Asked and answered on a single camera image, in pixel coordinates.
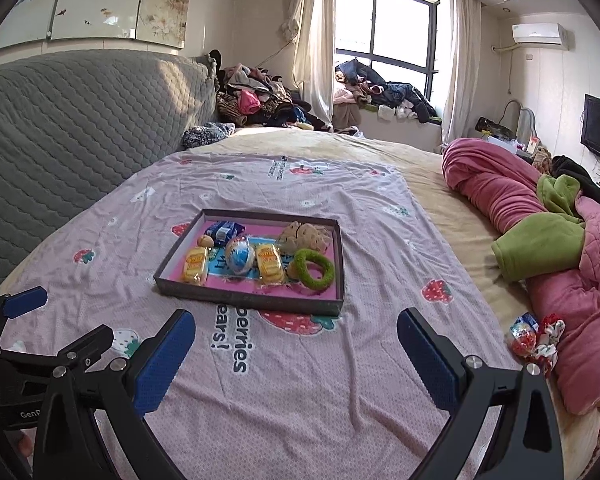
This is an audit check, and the beige mesh bath sponge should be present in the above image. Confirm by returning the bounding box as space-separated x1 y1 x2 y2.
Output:
278 220 333 256

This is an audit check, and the grey quilted headboard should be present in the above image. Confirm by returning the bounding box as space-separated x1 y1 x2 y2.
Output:
0 50 221 293

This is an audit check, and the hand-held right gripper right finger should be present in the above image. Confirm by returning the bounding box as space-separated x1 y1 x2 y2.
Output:
396 307 566 480

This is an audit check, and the black bag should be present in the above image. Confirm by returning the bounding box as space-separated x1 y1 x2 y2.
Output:
475 116 516 142

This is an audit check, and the yellow cake packet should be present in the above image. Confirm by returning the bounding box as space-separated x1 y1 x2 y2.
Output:
255 242 287 285
181 247 211 285

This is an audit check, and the black garment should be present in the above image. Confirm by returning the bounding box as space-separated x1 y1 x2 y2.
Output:
550 156 600 211

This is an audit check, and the white arched frame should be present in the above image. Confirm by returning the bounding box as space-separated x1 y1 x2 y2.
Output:
500 100 538 140

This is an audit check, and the dark blue patterned cloth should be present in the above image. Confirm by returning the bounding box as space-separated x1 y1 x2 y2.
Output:
182 121 236 150

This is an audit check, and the white air conditioner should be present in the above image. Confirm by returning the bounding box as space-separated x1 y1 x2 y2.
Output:
511 22 570 51

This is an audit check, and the shallow dark cardboard box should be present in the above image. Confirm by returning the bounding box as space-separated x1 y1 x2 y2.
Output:
153 208 347 317

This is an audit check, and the glass wall painting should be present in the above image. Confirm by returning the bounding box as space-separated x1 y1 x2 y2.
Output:
0 0 191 56

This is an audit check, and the clothes heap on windowsill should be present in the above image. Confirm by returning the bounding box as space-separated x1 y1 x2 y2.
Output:
334 58 438 123

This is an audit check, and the green fuzzy ring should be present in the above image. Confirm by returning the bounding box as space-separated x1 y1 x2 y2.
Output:
292 248 337 291

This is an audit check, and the pink quilt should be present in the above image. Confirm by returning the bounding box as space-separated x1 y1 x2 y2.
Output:
442 137 600 416

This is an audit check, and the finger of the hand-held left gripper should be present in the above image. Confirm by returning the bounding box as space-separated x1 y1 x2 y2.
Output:
0 286 48 358
0 324 115 378

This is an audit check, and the beige bed sheet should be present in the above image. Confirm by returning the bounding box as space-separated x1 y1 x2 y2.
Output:
187 127 600 480

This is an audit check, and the red white patterned scrunchie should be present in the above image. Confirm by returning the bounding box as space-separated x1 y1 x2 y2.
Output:
532 314 566 376

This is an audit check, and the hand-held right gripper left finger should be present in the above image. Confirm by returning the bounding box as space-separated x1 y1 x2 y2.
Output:
32 308 197 480

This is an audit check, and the red white snack wrapper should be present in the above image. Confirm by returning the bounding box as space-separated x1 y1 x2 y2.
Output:
507 312 540 358

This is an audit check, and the pink printed bedsheet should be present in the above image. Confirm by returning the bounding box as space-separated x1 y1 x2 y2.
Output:
0 152 526 480

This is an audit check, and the pink and blue book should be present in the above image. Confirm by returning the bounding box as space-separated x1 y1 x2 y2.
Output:
172 217 338 301

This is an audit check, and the black framed window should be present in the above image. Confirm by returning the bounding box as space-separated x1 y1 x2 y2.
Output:
335 0 443 111

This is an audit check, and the green blanket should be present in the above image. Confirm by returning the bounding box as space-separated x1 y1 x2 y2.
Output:
491 174 588 283

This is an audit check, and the blue snack packet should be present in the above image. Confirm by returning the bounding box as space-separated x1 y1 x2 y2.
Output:
206 220 247 247

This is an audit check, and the cream curtain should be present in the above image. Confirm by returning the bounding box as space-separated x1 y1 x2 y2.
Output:
282 0 337 133
440 0 482 148

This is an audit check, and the white red blue egg toy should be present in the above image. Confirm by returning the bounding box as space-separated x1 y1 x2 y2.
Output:
225 236 256 276

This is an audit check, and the pile of clothes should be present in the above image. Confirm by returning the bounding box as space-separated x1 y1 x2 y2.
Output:
215 50 331 131

